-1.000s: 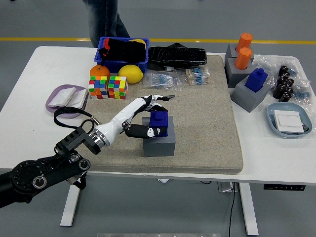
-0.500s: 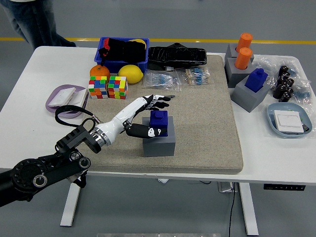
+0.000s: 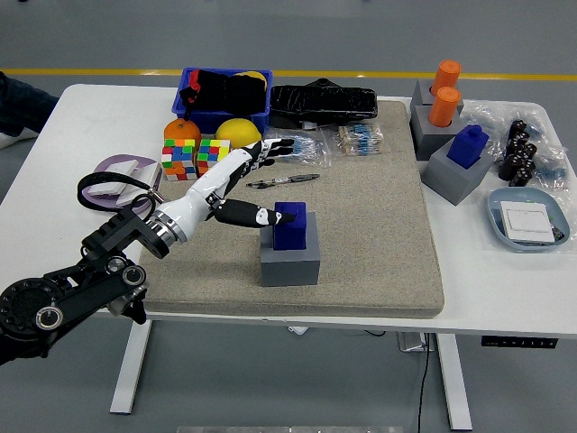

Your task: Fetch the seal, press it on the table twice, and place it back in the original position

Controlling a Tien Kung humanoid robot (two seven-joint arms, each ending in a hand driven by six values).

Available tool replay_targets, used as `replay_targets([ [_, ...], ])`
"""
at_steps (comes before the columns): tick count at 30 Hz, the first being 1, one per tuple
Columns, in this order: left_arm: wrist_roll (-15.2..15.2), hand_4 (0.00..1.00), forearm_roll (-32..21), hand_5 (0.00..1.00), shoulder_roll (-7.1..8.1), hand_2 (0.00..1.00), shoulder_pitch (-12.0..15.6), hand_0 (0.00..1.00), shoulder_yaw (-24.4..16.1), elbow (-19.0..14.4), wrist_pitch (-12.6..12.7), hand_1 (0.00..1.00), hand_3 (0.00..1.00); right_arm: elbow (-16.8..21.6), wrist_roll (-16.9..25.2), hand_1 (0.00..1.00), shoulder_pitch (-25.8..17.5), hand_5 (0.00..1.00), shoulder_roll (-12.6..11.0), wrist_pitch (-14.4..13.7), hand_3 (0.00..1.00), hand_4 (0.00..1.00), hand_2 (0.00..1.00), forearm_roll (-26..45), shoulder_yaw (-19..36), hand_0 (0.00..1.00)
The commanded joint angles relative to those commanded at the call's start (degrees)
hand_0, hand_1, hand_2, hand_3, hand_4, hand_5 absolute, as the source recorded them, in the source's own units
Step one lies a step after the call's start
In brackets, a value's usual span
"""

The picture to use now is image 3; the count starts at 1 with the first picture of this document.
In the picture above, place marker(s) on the black pen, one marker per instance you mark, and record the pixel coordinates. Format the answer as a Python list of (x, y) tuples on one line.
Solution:
[(297, 178)]

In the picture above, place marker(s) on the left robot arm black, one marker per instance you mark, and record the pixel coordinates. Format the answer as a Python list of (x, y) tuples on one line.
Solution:
[(27, 306)]

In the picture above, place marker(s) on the small green circuit part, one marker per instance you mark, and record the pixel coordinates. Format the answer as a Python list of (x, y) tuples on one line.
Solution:
[(558, 233)]

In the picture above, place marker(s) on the grey square seal holder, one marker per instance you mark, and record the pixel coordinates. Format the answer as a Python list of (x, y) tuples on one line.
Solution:
[(451, 182), (290, 270)]

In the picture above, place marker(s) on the grey power box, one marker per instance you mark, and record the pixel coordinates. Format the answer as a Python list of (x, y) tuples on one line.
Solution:
[(412, 343)]

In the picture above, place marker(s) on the clear bag of taped resistors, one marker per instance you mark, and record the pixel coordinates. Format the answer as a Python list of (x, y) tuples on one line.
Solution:
[(360, 140)]

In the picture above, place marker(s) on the grey holder with round hole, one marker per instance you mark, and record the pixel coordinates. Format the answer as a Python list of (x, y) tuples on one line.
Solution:
[(421, 92), (426, 140)]

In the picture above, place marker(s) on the blue plastic bin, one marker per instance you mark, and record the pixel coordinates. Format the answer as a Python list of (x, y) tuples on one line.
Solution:
[(212, 121)]

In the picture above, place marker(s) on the grey-brown mat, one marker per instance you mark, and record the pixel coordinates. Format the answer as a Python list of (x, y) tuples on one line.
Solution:
[(360, 248)]

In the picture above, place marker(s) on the light blue tray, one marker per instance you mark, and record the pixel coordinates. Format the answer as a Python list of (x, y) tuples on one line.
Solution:
[(498, 212)]

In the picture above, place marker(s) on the clear bag of blue resistors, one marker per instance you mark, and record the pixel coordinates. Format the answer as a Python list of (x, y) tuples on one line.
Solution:
[(311, 153)]

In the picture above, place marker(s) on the orange cylinder seal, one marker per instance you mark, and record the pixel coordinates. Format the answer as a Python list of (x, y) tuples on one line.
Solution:
[(446, 74), (444, 108)]

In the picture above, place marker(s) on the colourful puzzle cube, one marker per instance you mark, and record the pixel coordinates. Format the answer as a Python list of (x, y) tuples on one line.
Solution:
[(178, 155), (207, 151)]

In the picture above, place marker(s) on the black capacitor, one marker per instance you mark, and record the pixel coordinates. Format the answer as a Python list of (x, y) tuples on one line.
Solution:
[(529, 152), (519, 179), (526, 169), (509, 166), (519, 130), (514, 146)]

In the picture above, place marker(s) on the yellow lemon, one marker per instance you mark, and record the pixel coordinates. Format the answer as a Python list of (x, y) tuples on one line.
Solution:
[(236, 131)]

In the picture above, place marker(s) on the small white bracket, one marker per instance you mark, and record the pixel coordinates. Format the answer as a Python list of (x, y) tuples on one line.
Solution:
[(298, 330)]

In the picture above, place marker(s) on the blue square seal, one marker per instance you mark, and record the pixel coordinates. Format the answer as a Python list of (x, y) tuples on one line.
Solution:
[(290, 236), (466, 146)]

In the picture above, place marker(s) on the black table control panel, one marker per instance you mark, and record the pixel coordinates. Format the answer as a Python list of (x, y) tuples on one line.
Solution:
[(518, 343)]

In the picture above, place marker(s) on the orange fruit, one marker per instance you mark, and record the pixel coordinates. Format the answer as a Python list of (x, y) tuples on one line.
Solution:
[(182, 131)]

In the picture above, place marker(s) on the black plastic wrapped package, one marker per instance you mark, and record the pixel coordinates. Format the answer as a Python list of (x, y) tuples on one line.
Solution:
[(324, 101)]

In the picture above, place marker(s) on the white switch panel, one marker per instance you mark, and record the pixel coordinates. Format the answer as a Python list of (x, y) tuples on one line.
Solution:
[(525, 223), (117, 167), (149, 173)]

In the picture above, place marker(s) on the white table leg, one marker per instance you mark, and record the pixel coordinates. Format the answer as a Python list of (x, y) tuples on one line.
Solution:
[(130, 370), (453, 383)]

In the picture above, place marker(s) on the purple tray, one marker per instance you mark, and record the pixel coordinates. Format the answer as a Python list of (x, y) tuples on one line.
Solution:
[(145, 160)]

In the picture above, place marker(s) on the yellow item in bin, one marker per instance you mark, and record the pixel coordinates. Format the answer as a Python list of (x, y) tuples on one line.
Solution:
[(254, 74)]

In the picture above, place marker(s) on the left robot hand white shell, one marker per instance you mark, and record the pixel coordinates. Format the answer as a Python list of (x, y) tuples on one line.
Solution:
[(203, 189)]

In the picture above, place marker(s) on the black cloth with red trim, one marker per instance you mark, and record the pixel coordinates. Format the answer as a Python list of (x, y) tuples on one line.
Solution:
[(225, 92)]

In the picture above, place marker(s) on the clear plastic component bag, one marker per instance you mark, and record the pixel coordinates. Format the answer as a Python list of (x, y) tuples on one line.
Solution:
[(554, 173), (487, 113)]

